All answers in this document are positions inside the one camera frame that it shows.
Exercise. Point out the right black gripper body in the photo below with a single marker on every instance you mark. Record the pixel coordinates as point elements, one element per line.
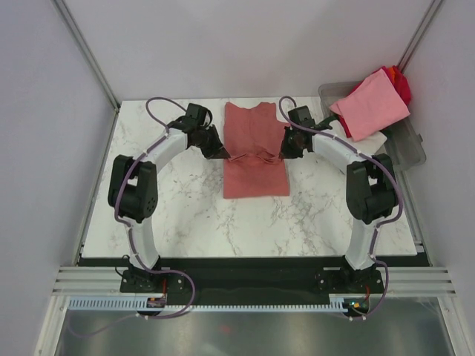
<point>297,150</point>

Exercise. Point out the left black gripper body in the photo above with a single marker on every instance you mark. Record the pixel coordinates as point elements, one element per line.
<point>202,142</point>

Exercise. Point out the salmon red t shirt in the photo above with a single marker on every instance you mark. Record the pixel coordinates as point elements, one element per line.
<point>253,138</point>

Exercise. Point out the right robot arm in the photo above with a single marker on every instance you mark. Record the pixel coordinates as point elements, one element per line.
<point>372,195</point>

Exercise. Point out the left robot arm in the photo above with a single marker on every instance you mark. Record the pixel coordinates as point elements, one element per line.
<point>133,188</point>

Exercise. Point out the dark green t shirt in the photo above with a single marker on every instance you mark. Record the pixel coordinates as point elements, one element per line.
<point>326,124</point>

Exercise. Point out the white t shirt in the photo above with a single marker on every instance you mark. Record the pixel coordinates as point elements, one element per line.
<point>368,146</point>

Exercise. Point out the light pink t shirt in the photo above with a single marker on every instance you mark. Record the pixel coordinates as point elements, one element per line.
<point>369,109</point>

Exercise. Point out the grey translucent plastic bin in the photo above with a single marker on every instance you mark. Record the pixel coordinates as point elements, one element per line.
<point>403,145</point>

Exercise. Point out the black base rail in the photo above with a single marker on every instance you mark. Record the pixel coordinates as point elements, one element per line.
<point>249,281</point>

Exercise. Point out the right aluminium frame post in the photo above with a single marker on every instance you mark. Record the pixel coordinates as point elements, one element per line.
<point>422,29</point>

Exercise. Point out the white slotted cable duct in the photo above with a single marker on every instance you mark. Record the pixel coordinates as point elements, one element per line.
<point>149,304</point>

